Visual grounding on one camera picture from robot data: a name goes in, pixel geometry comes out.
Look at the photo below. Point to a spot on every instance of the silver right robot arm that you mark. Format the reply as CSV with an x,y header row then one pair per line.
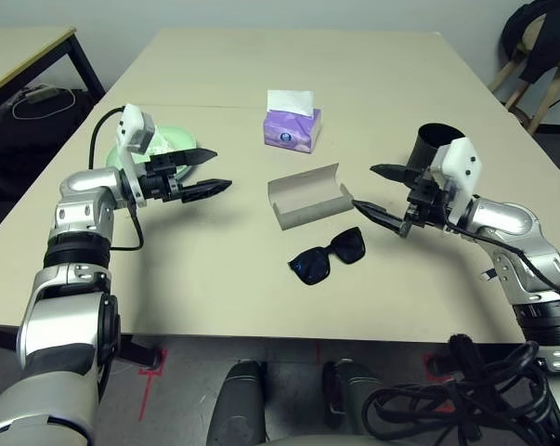
x,y
507,218

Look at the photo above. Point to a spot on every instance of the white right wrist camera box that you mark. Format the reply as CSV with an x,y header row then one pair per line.
x,y
460,160

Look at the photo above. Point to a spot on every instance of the dark grey robot left leg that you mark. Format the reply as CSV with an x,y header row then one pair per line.
x,y
238,409

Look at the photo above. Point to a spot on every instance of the wooden stool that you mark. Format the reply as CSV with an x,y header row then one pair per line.
x,y
549,100

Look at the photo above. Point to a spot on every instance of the dark grey robot leg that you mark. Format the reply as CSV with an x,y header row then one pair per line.
x,y
349,395
238,409

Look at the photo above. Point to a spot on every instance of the light green plate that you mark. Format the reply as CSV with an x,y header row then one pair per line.
x,y
173,139

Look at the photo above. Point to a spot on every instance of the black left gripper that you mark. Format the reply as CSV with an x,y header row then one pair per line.
x,y
161,186

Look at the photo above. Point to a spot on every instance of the black sunglasses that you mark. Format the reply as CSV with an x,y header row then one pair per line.
x,y
314,269

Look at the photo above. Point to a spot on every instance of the purple tissue pack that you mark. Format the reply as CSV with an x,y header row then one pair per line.
x,y
289,132

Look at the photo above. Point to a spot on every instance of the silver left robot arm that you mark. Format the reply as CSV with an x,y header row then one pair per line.
x,y
80,186

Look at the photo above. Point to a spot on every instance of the black jacket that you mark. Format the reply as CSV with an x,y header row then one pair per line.
x,y
539,60

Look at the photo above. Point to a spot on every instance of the grey power adapter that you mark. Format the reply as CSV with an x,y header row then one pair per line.
x,y
42,95

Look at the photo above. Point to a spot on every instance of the white pop-up tissue sheet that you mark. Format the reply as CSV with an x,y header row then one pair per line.
x,y
289,101

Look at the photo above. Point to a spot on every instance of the small wooden side table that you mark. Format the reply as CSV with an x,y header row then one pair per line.
x,y
19,56

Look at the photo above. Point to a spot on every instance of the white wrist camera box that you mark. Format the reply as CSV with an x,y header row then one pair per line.
x,y
460,160
133,125

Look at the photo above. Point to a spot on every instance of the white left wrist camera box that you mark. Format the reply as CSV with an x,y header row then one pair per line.
x,y
133,125

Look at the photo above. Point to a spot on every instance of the black cup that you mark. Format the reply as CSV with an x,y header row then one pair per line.
x,y
428,144

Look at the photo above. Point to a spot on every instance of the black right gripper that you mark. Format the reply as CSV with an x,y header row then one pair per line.
x,y
425,200

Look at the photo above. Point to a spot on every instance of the dark grey robot right leg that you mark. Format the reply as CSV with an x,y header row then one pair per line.
x,y
349,395

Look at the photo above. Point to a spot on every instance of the white barrel marker pen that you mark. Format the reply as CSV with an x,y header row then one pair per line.
x,y
487,275

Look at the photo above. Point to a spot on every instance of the grey glasses case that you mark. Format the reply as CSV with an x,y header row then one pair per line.
x,y
307,195

